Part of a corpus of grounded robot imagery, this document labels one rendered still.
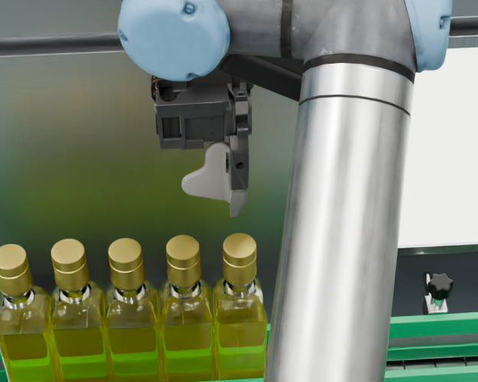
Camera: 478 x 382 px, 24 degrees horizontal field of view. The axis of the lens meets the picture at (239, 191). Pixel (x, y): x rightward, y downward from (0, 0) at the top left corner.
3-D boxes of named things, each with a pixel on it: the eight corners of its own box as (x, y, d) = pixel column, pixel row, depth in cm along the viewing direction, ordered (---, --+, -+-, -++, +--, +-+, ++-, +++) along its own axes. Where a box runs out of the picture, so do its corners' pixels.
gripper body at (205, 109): (157, 98, 102) (149, -8, 93) (250, 93, 102) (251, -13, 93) (160, 158, 96) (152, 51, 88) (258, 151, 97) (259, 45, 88)
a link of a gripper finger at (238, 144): (226, 170, 102) (223, 88, 97) (245, 169, 102) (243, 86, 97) (229, 199, 98) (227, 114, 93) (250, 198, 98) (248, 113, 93)
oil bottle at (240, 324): (260, 374, 134) (263, 264, 119) (265, 414, 131) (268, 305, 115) (215, 377, 134) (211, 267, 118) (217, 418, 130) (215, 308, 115)
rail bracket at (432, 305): (434, 311, 141) (448, 244, 132) (444, 355, 137) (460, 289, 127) (403, 313, 141) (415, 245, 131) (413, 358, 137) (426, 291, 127)
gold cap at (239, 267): (254, 258, 116) (255, 230, 113) (258, 284, 114) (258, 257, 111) (221, 260, 116) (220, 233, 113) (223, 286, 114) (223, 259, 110)
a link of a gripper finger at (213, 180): (183, 217, 104) (178, 133, 99) (246, 213, 104) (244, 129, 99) (184, 236, 101) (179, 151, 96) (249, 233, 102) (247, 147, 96)
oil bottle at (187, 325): (213, 377, 134) (210, 266, 119) (215, 417, 130) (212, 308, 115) (167, 379, 134) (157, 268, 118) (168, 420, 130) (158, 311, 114)
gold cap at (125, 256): (145, 263, 116) (142, 236, 113) (145, 289, 113) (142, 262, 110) (111, 264, 116) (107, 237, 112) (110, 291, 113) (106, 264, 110)
